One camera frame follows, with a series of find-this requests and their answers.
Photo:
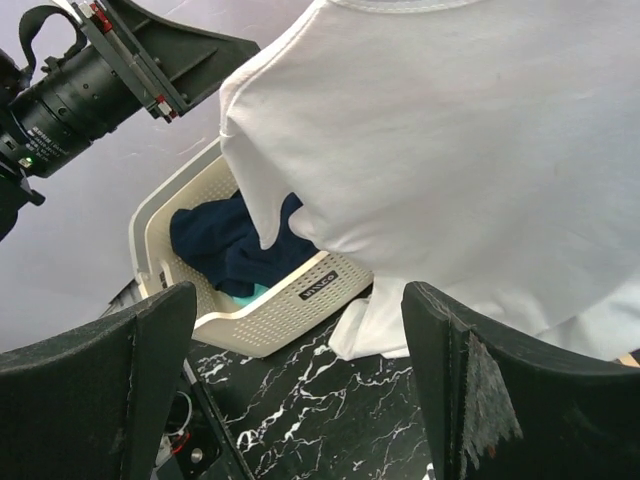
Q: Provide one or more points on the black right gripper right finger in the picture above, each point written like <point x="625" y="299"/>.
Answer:
<point x="499" y="404"/>

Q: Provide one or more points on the teal t shirt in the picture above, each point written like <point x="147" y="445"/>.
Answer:
<point x="244" y="294"/>

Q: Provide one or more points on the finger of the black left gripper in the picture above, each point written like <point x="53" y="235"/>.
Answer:
<point x="195" y="62"/>

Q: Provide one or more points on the cream laundry basket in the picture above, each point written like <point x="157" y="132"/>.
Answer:
<point x="309" y="295"/>

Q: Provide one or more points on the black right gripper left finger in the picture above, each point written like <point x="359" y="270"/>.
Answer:
<point x="92" y="403"/>

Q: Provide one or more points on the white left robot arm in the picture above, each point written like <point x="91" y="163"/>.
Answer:
<point x="123" y="59"/>

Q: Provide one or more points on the navy blue t shirt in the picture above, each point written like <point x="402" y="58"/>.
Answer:
<point x="219" y="240"/>

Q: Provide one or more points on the wooden clothes rack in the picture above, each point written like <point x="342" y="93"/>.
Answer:
<point x="630" y="359"/>

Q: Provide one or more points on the white t shirt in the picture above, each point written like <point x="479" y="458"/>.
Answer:
<point x="487" y="148"/>

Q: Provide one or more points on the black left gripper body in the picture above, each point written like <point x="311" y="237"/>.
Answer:
<point x="58" y="108"/>

